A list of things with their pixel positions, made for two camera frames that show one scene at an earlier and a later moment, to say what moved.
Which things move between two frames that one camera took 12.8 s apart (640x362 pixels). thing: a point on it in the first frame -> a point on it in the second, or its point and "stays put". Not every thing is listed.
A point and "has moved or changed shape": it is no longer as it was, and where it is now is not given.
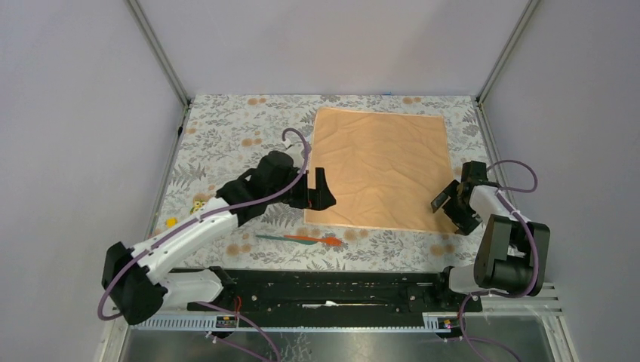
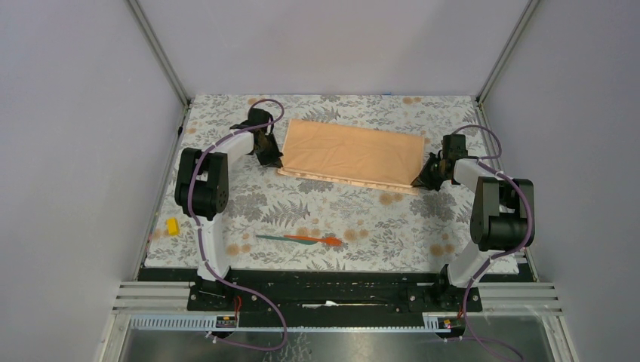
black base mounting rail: x=301 y=292 stays put
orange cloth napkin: x=383 y=168 has moved or changed shape
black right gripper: x=465 y=223 -> x=423 y=179
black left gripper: x=318 y=198 -> x=272 y=159
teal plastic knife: x=292 y=240 stays put
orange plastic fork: x=332 y=240 stays put
